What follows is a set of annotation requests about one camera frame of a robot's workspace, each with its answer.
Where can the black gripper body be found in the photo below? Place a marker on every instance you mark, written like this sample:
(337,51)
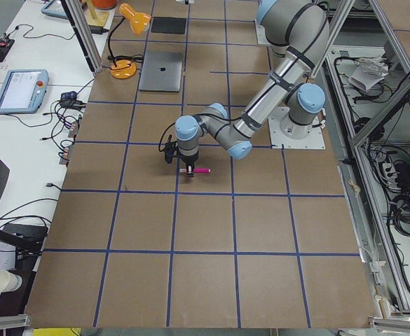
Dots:
(189,161)

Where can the pink marker pen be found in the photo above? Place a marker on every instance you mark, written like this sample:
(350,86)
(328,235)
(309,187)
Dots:
(195,171)

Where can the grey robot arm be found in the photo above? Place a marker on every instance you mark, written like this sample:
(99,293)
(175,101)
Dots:
(297,30)

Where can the silver laptop notebook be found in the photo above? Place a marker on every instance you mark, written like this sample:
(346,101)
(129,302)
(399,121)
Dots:
(161,72)

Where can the black mousepad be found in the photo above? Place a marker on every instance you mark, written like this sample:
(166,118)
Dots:
(168,25)

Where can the black power adapter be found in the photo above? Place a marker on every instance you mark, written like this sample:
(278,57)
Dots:
(99,30)

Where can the wooden stand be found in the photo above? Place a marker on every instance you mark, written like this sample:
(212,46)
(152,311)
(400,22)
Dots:
(95,16)

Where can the orange cylindrical container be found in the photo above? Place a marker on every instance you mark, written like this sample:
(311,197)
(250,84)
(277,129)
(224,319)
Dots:
(104,5)

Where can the blue teach pendant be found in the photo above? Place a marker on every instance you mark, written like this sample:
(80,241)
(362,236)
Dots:
(23,91)
(54,8)

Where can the white paper cup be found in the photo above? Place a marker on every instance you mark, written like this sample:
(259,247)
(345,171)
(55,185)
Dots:
(9,282)

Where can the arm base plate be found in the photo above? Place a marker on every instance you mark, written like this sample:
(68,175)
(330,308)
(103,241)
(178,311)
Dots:
(262,35)
(285,134)

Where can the aluminium frame post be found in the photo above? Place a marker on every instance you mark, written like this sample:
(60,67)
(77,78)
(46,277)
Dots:
(83,34)

